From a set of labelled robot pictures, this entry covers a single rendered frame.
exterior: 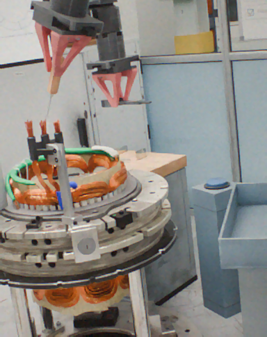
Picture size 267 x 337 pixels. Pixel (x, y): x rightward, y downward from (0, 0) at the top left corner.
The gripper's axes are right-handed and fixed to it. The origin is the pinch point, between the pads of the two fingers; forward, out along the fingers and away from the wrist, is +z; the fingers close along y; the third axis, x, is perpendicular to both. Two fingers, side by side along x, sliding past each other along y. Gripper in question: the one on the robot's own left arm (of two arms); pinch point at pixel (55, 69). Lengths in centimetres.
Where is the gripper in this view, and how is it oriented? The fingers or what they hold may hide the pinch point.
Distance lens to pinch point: 97.0
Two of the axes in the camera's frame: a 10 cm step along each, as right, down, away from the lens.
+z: -2.5, 8.9, 3.9
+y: 7.0, 4.5, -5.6
